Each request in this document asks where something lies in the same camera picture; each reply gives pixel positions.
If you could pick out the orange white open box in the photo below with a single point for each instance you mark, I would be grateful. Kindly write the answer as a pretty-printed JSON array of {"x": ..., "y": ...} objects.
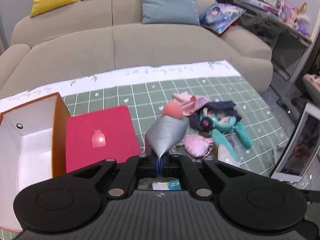
[{"x": 33, "y": 149}]

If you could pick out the teal haired plush doll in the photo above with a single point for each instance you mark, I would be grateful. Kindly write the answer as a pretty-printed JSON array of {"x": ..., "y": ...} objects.
[{"x": 241, "y": 132}]

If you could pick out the red box lid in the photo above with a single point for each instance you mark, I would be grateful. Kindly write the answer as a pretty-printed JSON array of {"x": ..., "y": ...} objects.
[{"x": 100, "y": 135}]

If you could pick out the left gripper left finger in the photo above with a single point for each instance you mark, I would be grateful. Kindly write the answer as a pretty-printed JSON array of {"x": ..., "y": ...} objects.
[{"x": 119, "y": 180}]

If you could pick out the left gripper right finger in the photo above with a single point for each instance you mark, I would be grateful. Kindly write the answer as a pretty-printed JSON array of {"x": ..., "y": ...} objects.
[{"x": 204, "y": 180}]

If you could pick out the beige sofa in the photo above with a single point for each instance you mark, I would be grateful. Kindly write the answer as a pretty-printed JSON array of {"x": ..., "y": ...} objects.
[{"x": 95, "y": 36}]

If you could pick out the silver grey pouch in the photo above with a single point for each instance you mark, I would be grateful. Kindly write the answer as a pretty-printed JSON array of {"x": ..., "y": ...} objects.
[{"x": 164, "y": 134}]

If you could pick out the pink cloth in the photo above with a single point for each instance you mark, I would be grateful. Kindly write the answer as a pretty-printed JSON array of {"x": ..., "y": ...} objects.
[{"x": 190, "y": 104}]

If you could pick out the green checked tablecloth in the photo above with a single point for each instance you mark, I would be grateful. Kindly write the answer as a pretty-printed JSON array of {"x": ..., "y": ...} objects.
[{"x": 145, "y": 91}]

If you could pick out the dark navy cloth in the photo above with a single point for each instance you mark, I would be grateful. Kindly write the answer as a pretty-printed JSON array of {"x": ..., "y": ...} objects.
[{"x": 222, "y": 116}]

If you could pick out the coral foam ball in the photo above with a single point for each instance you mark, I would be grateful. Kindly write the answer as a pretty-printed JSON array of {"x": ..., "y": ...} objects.
[{"x": 173, "y": 110}]

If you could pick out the blue anime print cushion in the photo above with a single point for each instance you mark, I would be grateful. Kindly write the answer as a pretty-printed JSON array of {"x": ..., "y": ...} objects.
[{"x": 220, "y": 16}]

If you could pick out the light blue cushion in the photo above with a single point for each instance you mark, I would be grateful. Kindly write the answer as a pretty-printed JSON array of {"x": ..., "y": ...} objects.
[{"x": 170, "y": 12}]

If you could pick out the cluttered side shelf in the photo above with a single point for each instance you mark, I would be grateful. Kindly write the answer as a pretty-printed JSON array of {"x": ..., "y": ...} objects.
[{"x": 268, "y": 19}]

